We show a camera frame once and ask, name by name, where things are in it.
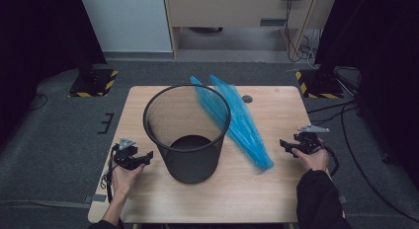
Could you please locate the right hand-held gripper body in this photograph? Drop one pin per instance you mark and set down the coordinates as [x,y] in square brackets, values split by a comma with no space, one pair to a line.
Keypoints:
[311,138]

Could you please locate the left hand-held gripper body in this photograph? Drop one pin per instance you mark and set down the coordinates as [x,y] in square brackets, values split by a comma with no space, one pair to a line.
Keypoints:
[125,153]

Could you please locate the black mesh waste bin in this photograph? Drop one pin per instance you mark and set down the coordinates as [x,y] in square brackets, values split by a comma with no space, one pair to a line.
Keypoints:
[184,166]

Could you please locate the blue plastic bag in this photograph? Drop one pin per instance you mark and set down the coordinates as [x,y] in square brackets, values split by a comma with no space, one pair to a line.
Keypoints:
[243,130]

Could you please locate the person's right hand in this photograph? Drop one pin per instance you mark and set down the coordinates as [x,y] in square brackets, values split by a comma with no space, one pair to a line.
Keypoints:
[313,160]

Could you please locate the person's left hand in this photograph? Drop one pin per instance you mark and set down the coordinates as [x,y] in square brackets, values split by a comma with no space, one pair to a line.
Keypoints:
[124,179]

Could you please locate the striped-edge black stand base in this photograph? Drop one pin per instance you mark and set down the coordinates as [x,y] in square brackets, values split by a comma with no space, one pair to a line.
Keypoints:
[94,84]
[319,86]

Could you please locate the black table grommet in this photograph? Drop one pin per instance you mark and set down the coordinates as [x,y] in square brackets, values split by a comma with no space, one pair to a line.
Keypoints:
[247,98]

